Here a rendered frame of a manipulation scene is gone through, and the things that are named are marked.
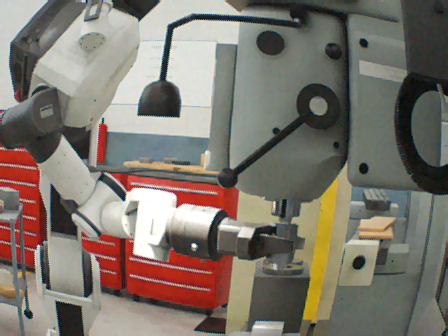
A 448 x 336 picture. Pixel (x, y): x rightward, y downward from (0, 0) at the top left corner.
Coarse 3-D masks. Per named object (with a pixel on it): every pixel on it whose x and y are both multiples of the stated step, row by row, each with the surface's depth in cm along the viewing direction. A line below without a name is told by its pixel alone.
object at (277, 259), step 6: (270, 228) 138; (270, 234) 138; (276, 234) 137; (282, 234) 137; (288, 234) 137; (294, 234) 138; (294, 240) 138; (294, 246) 138; (270, 258) 138; (276, 258) 137; (282, 258) 137; (288, 258) 137; (276, 264) 137
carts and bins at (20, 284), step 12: (0, 192) 440; (12, 192) 438; (0, 204) 422; (12, 204) 439; (0, 216) 401; (12, 216) 411; (12, 228) 396; (12, 240) 396; (12, 252) 396; (24, 264) 473; (0, 276) 420; (12, 276) 473; (24, 276) 473; (0, 288) 412; (12, 288) 415; (24, 288) 446; (0, 300) 395; (12, 300) 403; (24, 312) 474
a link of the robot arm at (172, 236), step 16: (144, 208) 146; (160, 208) 145; (192, 208) 144; (144, 224) 145; (160, 224) 144; (176, 224) 142; (144, 240) 145; (160, 240) 144; (176, 240) 142; (144, 256) 145; (160, 256) 145
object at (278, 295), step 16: (256, 272) 174; (272, 272) 172; (288, 272) 171; (304, 272) 175; (256, 288) 170; (272, 288) 170; (288, 288) 169; (304, 288) 169; (256, 304) 170; (272, 304) 170; (288, 304) 170; (304, 304) 169; (256, 320) 170; (272, 320) 170; (288, 320) 170
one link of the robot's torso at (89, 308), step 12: (36, 252) 196; (36, 264) 194; (96, 264) 200; (36, 276) 195; (96, 276) 197; (96, 288) 197; (48, 300) 195; (60, 300) 195; (72, 300) 197; (84, 300) 201; (96, 300) 197; (48, 312) 195; (60, 312) 200; (72, 312) 201; (84, 312) 197; (96, 312) 198; (60, 324) 203; (72, 324) 203; (84, 324) 198
